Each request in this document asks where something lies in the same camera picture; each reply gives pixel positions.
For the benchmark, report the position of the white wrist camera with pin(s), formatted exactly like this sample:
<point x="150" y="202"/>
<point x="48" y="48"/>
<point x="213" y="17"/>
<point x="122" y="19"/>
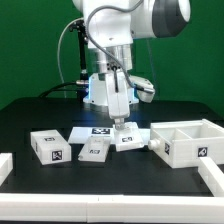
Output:
<point x="145" y="89"/>

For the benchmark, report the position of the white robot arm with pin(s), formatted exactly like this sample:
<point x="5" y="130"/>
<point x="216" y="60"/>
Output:
<point x="112" y="26"/>

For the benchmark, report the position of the white right fence rail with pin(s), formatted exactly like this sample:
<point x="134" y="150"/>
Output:
<point x="212" y="176"/>

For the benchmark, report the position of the white fence rail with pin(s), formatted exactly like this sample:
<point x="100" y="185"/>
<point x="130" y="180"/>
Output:
<point x="212" y="176"/>
<point x="6" y="166"/>
<point x="122" y="209"/>

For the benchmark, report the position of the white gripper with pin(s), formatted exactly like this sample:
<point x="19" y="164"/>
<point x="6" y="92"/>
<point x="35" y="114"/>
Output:
<point x="117" y="99"/>

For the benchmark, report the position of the white door panel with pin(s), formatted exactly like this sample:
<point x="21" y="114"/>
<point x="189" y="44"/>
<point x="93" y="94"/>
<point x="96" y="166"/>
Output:
<point x="95" y="149"/>
<point x="128" y="137"/>

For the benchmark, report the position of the white front fence rail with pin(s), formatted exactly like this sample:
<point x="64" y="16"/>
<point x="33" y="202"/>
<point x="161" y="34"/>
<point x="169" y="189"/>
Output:
<point x="122" y="209"/>

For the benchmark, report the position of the small white tagged box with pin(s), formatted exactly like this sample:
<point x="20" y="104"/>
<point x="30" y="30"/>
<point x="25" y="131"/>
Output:
<point x="50" y="147"/>

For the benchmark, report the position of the white base tag sheet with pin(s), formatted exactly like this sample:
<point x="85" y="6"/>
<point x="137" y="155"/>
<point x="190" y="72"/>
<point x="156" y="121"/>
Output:
<point x="79" y="135"/>

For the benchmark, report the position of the white cabinet body box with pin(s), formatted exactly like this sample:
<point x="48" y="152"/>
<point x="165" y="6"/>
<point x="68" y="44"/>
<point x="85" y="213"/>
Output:
<point x="181" y="144"/>

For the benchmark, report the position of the black camera on stand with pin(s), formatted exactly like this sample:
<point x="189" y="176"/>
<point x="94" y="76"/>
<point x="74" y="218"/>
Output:
<point x="78" y="25"/>

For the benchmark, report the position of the white left fence rail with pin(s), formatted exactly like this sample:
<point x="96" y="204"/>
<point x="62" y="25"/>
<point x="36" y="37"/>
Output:
<point x="6" y="166"/>

